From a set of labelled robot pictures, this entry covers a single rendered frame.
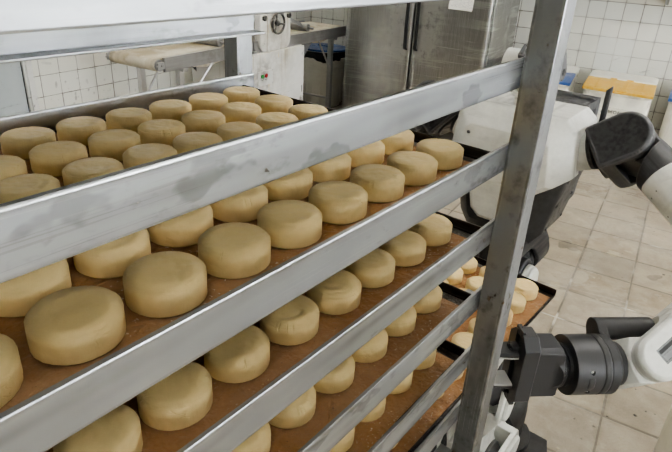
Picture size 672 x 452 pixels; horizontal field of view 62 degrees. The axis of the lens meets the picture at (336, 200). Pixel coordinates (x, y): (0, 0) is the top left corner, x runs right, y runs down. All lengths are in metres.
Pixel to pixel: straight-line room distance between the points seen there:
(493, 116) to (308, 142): 0.93
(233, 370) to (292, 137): 0.19
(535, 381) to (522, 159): 0.39
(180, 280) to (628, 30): 5.59
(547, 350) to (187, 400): 0.59
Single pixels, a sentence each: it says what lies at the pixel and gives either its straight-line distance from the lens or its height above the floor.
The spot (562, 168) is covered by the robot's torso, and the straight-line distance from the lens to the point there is 1.22.
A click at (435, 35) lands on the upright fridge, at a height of 1.00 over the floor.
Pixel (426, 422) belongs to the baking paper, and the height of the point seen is 1.13.
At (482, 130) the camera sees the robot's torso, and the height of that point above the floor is 1.35.
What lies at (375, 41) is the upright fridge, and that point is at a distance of 5.50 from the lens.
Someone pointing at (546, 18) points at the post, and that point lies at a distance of 0.59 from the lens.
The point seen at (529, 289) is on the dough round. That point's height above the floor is 1.15.
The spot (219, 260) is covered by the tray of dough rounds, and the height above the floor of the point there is 1.51.
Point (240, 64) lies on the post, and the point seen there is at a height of 1.53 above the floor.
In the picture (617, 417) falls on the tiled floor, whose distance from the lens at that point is 2.70.
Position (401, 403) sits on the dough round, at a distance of 0.69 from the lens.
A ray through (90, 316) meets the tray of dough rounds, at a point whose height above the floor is 1.51.
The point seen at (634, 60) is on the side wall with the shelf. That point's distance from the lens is 5.83.
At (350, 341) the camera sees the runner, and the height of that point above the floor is 1.41.
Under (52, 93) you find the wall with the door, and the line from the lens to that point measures 4.60.
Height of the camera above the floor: 1.70
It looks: 25 degrees down
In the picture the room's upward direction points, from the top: 3 degrees clockwise
